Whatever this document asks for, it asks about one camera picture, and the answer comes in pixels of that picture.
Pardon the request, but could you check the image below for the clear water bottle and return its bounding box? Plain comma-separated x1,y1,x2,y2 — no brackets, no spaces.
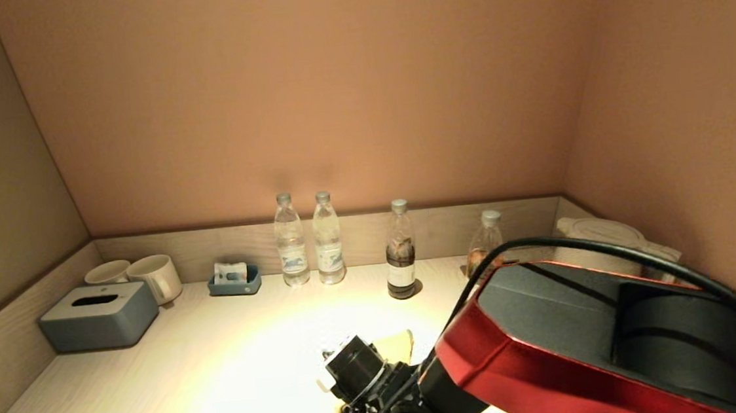
271,191,312,288
310,190,348,286

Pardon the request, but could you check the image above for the white ceramic mug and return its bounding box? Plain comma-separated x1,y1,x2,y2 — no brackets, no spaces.
125,253,185,309
83,259,133,287

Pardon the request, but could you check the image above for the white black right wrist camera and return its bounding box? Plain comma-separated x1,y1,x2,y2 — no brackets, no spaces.
316,332,389,391

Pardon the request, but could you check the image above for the grey tissue box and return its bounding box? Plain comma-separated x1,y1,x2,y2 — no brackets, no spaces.
36,280,162,355

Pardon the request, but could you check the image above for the white tea bag packet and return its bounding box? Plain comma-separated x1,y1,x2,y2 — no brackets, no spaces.
212,260,249,286

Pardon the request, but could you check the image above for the bottle with dark tea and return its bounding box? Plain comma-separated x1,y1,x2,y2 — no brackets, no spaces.
380,198,420,300

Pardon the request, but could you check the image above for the small blue tray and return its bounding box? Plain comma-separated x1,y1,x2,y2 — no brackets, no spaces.
206,263,263,299

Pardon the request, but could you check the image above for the white electric kettle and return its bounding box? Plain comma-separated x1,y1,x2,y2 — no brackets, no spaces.
554,208,684,284

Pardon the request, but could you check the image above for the bottle with amber tea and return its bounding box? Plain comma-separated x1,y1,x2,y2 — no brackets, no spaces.
460,209,507,279

